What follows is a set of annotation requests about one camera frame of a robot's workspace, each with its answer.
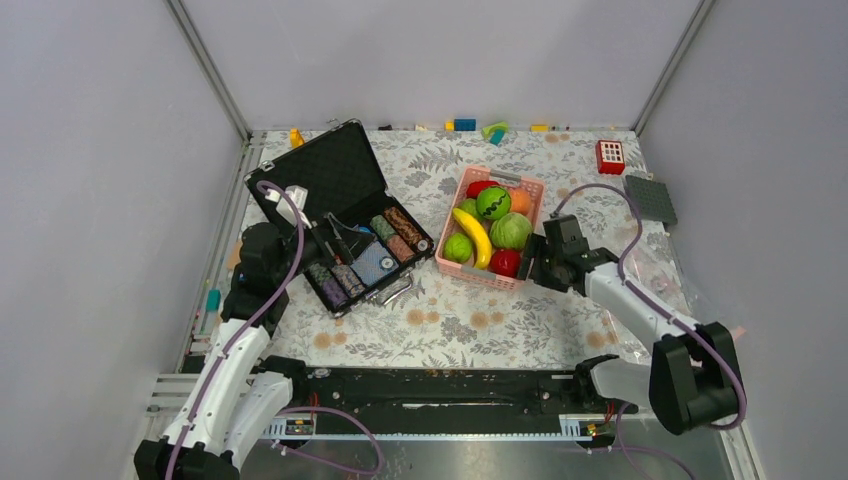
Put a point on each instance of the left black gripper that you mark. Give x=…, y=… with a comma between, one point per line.
x=336, y=244

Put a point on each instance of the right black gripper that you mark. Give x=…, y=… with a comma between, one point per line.
x=536, y=246

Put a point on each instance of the yellow toy banana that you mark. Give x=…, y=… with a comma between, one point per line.
x=478, y=235

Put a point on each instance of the green striped toy watermelon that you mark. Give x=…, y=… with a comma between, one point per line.
x=493, y=203

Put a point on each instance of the green bumpy toy fruit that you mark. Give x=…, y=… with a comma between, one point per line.
x=458, y=248

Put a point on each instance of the clear zip top bag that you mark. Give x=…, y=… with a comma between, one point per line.
x=658, y=271

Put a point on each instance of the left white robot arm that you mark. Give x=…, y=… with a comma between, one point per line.
x=217, y=426

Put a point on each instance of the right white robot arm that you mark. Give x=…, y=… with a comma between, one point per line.
x=692, y=379

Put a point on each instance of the black poker chip case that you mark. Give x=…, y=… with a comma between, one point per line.
x=339, y=168

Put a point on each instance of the red toy apple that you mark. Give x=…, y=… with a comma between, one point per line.
x=506, y=262

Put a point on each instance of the light green toy cabbage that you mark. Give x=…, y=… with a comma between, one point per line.
x=511, y=232

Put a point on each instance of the orange toy peach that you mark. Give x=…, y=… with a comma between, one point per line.
x=521, y=201

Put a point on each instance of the pink plastic basket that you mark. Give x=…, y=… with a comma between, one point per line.
x=488, y=229

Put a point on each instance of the red toy pepper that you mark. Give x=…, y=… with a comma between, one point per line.
x=475, y=188

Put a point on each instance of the floral tablecloth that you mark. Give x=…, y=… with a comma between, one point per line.
x=442, y=321

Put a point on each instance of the yellow toy brick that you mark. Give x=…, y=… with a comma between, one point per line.
x=296, y=138

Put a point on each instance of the red toy window block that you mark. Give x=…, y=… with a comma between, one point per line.
x=610, y=158

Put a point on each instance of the green teal toy block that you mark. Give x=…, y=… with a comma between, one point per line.
x=494, y=133

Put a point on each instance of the grey building baseplate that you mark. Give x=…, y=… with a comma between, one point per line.
x=652, y=199

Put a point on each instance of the blue toy brick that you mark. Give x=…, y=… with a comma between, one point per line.
x=464, y=124

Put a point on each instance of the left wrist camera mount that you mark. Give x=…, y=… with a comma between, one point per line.
x=290, y=206

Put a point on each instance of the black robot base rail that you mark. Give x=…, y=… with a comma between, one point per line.
x=434, y=402

